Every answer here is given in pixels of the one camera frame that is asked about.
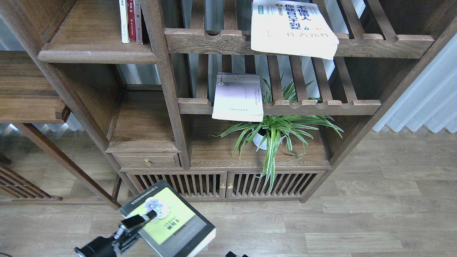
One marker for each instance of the white plant pot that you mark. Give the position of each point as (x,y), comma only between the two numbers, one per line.
(257,139)

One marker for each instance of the white curtain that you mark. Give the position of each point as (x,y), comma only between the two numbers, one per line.
(431,100)

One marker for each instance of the large white book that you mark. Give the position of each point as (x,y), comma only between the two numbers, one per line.
(293,28)

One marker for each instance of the dark wooden bookshelf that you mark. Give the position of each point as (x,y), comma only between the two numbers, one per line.
(152,101)

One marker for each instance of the green spider plant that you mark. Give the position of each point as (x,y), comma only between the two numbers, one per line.
(296,129)

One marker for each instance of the grey upright book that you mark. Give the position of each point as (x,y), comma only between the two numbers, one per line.
(138,22)

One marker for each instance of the red upright book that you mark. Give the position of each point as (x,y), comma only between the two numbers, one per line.
(131,20)

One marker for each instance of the pale purple book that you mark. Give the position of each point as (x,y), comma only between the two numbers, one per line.
(238,97)

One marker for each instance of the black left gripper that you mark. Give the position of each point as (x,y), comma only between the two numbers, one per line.
(119,242)

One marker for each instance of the white upright book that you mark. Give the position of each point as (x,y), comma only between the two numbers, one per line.
(124,21)

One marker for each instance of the yellow and grey book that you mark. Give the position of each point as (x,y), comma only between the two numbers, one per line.
(178,230)

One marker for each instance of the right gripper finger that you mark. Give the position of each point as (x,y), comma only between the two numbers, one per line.
(232,254)

